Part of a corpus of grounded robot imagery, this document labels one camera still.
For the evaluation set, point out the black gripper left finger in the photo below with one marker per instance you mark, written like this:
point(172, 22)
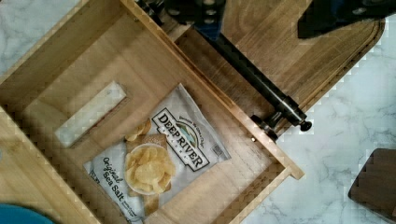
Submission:
point(206, 16)

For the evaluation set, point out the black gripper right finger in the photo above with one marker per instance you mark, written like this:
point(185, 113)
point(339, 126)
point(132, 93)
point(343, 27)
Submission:
point(324, 16)

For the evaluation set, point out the light wooden drawer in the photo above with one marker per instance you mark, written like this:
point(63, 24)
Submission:
point(103, 41)

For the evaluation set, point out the wooden cutting board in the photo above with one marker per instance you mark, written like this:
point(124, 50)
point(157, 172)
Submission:
point(265, 31)

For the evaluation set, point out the Deep River chips bag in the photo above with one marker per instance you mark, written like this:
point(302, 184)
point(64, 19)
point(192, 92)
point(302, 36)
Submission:
point(159, 158)

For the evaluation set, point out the dark brown wooden block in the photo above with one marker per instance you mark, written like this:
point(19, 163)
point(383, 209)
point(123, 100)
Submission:
point(375, 185)

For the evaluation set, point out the light wooden cabinet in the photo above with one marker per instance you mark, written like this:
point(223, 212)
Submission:
point(29, 180)

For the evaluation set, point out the blue round plate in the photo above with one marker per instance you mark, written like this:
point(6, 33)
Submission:
point(13, 214)

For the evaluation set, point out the black drawer handle bar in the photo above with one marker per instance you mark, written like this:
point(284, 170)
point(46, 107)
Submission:
point(285, 107)

